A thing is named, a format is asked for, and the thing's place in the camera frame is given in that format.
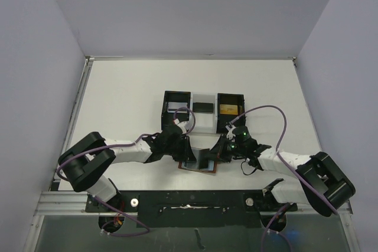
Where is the silver white card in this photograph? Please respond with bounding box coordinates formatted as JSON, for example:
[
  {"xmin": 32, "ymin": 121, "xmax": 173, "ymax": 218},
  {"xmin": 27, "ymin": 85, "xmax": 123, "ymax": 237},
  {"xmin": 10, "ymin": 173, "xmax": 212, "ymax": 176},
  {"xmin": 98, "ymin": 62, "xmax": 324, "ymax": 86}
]
[{"xmin": 167, "ymin": 102, "xmax": 187, "ymax": 113}]

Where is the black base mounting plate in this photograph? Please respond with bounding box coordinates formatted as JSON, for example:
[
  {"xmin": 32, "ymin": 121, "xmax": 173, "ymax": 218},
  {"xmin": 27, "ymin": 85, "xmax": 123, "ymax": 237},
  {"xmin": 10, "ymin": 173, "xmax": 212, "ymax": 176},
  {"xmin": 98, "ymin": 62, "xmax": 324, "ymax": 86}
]
[{"xmin": 85, "ymin": 185, "xmax": 298, "ymax": 229}]

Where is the black white three-bin tray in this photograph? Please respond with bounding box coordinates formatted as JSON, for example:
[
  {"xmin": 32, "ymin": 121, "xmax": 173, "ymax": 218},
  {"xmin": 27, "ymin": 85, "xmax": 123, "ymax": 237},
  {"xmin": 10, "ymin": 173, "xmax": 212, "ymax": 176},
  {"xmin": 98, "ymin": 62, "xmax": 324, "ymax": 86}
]
[{"xmin": 161, "ymin": 90, "xmax": 245, "ymax": 134}]

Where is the black credit card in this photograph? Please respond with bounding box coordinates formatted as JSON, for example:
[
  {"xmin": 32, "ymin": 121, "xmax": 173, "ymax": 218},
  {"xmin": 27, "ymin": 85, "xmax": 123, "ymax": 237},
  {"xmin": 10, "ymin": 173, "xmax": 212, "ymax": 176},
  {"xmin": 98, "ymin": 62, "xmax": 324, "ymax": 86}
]
[{"xmin": 192, "ymin": 102, "xmax": 214, "ymax": 113}]

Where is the aluminium left rail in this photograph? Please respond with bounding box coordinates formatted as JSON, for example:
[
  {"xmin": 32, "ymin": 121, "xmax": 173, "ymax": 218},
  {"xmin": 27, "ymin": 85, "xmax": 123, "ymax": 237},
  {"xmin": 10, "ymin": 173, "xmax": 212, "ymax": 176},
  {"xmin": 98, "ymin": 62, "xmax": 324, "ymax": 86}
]
[{"xmin": 53, "ymin": 55, "xmax": 95, "ymax": 182}]

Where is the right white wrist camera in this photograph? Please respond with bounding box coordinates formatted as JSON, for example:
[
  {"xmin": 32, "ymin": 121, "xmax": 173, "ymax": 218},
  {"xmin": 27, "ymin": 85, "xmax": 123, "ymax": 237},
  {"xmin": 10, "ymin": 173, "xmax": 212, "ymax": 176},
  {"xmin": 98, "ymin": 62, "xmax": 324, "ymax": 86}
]
[{"xmin": 226, "ymin": 125, "xmax": 236, "ymax": 140}]

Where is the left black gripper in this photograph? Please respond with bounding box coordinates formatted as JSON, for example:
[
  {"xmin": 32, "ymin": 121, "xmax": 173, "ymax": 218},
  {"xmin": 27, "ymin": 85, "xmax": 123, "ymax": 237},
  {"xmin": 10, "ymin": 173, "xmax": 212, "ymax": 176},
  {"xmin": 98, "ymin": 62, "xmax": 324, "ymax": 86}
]
[{"xmin": 164, "ymin": 136, "xmax": 195, "ymax": 162}]

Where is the gold credit card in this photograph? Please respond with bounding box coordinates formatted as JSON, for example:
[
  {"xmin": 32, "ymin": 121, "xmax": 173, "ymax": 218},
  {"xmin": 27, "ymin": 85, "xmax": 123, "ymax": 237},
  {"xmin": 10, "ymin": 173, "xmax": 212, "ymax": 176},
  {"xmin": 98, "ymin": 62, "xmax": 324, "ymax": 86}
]
[{"xmin": 219, "ymin": 104, "xmax": 239, "ymax": 116}]

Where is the brown leather card holder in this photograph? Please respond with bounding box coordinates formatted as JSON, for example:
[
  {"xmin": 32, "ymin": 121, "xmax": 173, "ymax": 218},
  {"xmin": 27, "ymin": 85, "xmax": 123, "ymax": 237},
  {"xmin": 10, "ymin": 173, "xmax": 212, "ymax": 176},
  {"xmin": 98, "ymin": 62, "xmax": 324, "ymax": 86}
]
[{"xmin": 178, "ymin": 148, "xmax": 217, "ymax": 174}]

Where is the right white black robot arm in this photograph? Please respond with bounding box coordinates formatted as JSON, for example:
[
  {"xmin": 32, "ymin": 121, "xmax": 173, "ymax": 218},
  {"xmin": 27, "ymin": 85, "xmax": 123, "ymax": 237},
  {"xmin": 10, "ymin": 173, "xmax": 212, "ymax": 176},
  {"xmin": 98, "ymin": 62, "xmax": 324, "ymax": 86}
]
[{"xmin": 206, "ymin": 126, "xmax": 356, "ymax": 217}]

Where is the aluminium front rail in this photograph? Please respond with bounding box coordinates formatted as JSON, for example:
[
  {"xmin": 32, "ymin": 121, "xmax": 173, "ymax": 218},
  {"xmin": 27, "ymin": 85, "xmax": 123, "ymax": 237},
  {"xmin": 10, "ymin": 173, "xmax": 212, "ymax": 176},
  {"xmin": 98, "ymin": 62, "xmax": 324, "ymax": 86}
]
[{"xmin": 34, "ymin": 191, "xmax": 353, "ymax": 216}]

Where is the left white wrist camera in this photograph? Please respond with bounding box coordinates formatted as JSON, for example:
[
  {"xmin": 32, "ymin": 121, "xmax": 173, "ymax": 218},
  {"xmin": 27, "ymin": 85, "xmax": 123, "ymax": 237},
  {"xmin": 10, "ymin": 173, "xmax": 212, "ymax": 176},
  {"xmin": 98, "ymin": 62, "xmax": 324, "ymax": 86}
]
[{"xmin": 173, "ymin": 119, "xmax": 192, "ymax": 134}]

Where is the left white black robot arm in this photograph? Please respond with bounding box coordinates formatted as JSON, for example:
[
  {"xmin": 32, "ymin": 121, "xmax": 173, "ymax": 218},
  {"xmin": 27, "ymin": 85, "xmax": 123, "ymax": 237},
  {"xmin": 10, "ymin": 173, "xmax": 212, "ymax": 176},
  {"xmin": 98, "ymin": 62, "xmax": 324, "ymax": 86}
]
[{"xmin": 56, "ymin": 124, "xmax": 197, "ymax": 211}]

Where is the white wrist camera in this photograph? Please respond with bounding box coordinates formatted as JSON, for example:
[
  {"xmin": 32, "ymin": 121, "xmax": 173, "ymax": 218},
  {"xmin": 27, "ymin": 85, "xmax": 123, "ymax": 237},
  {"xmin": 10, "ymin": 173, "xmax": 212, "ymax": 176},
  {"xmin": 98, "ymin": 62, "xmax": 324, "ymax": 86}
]
[
  {"xmin": 226, "ymin": 125, "xmax": 236, "ymax": 140},
  {"xmin": 173, "ymin": 119, "xmax": 192, "ymax": 134}
]

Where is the aluminium rail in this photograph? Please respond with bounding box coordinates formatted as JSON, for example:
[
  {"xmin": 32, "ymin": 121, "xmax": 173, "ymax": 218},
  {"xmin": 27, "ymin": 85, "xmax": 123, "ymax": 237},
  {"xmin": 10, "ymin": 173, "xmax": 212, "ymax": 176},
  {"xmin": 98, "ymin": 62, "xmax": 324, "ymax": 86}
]
[
  {"xmin": 34, "ymin": 191, "xmax": 353, "ymax": 216},
  {"xmin": 53, "ymin": 55, "xmax": 95, "ymax": 182}
]

